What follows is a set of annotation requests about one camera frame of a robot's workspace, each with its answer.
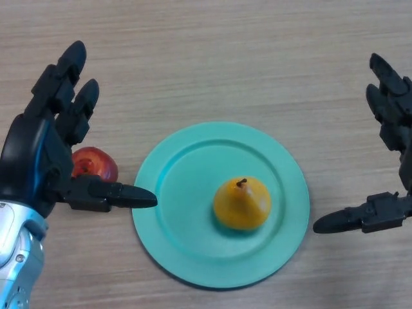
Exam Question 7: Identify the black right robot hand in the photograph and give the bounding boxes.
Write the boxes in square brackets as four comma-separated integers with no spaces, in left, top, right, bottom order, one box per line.
[312,53,412,235]

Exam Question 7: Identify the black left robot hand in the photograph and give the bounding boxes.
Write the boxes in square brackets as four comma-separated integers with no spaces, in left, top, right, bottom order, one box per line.
[0,40,158,218]

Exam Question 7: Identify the yellow pear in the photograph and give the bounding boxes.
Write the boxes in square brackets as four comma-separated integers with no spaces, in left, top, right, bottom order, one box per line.
[213,178,272,230]

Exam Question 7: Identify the green round plate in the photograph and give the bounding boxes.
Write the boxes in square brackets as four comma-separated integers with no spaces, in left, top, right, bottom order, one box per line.
[132,120,311,290]

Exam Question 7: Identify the red apple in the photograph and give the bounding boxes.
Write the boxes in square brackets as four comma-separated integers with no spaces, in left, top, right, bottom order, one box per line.
[71,146,119,183]

